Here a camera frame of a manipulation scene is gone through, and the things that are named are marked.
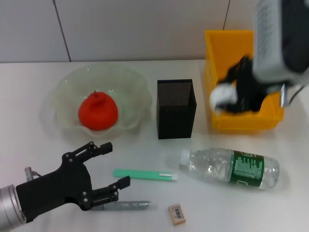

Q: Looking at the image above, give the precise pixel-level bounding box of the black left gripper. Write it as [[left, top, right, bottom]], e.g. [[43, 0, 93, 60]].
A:
[[15, 141, 131, 223]]

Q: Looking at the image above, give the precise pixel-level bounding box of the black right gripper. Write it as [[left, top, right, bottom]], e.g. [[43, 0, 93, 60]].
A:
[[213, 56, 274, 115]]

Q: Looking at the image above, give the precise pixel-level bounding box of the white paper ball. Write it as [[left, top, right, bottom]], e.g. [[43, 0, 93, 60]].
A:
[[209, 83, 239, 111]]

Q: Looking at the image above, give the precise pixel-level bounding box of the mint green pen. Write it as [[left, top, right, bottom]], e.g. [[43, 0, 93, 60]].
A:
[[112, 168, 179, 183]]

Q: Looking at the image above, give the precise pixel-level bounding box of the red-orange fruit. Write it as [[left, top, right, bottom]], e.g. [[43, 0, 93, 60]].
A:
[[77, 90, 119, 131]]

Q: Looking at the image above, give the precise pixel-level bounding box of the clear water bottle green label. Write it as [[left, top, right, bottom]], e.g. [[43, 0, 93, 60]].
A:
[[178, 147, 281, 191]]

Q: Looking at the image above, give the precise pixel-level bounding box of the silver glitter pen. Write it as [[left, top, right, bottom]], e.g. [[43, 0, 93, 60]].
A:
[[90, 200, 158, 212]]

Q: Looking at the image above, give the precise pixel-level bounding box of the black mesh pen holder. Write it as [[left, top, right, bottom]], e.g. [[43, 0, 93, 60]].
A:
[[156, 78, 198, 140]]

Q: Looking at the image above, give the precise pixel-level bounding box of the translucent wavy fruit plate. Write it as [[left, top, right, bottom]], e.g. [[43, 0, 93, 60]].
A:
[[52, 63, 153, 139]]

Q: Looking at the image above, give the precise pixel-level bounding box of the beige eraser with barcode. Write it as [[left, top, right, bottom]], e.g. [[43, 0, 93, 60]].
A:
[[167, 203, 188, 227]]

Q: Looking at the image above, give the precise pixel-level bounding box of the yellow plastic storage bin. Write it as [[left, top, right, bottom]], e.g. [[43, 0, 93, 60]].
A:
[[204, 29, 285, 131]]

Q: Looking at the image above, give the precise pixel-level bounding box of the right wrist cable with plugs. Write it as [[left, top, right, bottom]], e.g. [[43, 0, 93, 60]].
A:
[[279, 83, 305, 108]]

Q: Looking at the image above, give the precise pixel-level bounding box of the wrist cable with plugs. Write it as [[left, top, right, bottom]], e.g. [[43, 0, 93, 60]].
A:
[[24, 166, 43, 181], [279, 83, 305, 108]]

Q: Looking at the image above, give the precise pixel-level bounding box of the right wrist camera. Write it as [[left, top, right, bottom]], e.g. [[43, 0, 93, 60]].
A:
[[253, 0, 309, 84]]

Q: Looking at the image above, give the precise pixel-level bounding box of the left wrist cable with plugs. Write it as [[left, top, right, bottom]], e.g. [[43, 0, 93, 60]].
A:
[[24, 166, 43, 181]]

